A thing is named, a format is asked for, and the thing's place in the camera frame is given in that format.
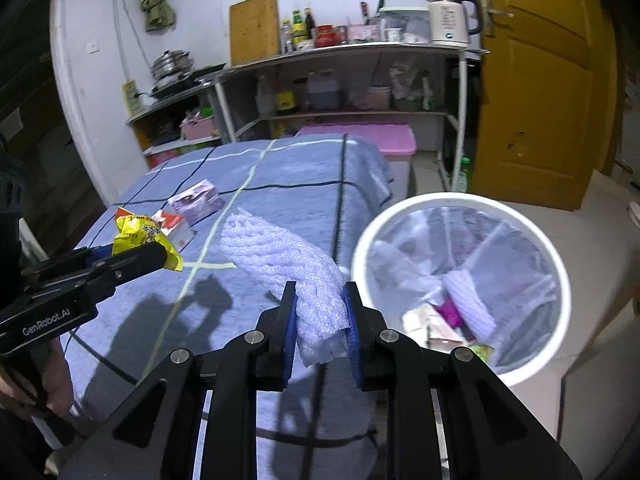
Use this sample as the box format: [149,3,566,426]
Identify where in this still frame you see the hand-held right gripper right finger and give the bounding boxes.
[341,281,583,480]

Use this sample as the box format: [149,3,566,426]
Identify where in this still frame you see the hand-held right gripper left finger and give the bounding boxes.
[60,281,299,480]

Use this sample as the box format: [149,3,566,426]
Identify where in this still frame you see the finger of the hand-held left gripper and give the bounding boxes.
[30,243,169,306]
[20,246,115,291]

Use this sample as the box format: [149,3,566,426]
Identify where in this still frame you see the yellow foil wrapper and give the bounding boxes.
[111,206,185,273]

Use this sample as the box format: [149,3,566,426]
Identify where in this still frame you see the white and green bag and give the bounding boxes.
[400,302,471,348]

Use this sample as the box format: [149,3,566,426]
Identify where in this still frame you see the white rimmed waste bin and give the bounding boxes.
[351,192,572,388]

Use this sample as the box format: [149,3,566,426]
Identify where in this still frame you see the white foam fruit net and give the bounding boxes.
[220,207,350,368]
[444,269,497,338]

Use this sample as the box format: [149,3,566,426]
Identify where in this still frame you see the purple foil wrapper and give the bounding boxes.
[437,296,466,328]

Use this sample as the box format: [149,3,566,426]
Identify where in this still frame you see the green snack wrapper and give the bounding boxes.
[467,342,496,366]

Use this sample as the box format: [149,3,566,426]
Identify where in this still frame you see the clear plastic bin liner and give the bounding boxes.
[367,207,558,376]

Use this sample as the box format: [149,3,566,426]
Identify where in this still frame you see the person's left hand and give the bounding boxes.
[0,342,76,421]

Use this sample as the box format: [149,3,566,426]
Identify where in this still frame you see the red and white carton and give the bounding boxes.
[150,209,197,252]

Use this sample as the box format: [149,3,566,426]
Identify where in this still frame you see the purple drink carton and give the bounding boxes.
[167,179,226,226]

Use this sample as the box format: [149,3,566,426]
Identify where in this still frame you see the pink plastic basket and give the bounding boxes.
[180,110,222,141]

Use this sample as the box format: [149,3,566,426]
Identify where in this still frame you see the low wooden shelf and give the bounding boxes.
[125,82,236,168]

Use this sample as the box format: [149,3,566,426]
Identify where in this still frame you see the yellow power strip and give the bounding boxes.
[122,80,142,117]

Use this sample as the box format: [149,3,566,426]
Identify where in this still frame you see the blue checked blanket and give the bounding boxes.
[59,137,396,480]

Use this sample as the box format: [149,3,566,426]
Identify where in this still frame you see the black induction cooker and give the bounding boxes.
[149,62,227,101]

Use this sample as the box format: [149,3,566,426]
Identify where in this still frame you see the steel cooking pot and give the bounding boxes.
[150,49,195,83]

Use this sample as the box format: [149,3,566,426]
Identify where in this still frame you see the green capped bottle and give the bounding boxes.
[452,156,473,193]

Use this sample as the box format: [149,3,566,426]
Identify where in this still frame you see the white spray bottle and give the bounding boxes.
[256,75,275,116]

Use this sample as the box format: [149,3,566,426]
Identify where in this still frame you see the pink lidded storage box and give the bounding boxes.
[295,123,418,196]

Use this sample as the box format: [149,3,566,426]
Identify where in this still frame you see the soy sauce bottle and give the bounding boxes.
[276,77,298,113]

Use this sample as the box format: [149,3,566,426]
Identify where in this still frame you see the pink lidded tub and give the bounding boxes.
[365,85,392,111]

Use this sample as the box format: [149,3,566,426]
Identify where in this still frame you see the dark liquid jug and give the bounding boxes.
[306,70,343,111]

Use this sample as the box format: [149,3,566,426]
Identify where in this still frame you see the bamboo cutting board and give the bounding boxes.
[229,0,281,67]

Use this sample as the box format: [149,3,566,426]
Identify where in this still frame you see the crumpled plastic bags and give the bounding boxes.
[390,62,433,103]

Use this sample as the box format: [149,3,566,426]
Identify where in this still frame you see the green glass bottle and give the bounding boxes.
[291,8,308,51]

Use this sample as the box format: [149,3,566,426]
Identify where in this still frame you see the white metal shelf unit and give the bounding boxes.
[195,42,491,193]

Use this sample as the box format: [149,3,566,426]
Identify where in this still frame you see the pink knife holder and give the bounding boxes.
[346,24,381,43]

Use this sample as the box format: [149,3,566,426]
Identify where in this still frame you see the clear plastic container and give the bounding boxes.
[377,6,431,45]

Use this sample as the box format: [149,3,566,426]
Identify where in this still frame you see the yellow wooden door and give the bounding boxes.
[467,0,621,211]

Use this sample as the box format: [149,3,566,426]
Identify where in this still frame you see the white electric kettle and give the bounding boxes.
[422,0,484,50]

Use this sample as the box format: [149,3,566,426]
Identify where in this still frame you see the grey wall cable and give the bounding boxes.
[112,0,151,83]

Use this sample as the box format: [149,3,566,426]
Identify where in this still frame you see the metal door handle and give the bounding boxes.
[481,0,515,38]

